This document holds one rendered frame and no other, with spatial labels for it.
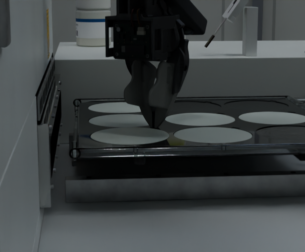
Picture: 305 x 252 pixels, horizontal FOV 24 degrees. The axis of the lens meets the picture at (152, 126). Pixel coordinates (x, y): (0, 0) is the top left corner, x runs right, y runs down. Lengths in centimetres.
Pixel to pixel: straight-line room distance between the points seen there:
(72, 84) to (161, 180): 37
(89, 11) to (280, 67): 41
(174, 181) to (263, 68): 41
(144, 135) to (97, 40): 56
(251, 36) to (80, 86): 31
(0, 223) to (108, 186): 48
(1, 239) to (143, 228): 40
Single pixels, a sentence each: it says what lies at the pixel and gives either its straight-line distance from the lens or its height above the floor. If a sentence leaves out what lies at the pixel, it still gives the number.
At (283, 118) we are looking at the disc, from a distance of 106.
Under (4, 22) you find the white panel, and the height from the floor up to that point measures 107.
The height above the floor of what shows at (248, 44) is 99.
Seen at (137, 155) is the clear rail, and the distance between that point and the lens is 85.
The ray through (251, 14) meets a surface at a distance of 128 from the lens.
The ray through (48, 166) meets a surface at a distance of 81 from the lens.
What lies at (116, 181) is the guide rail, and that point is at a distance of 92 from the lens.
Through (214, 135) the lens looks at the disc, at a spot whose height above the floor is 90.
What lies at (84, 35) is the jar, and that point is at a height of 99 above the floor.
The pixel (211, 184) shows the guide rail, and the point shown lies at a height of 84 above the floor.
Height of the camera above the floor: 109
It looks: 11 degrees down
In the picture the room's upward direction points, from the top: straight up
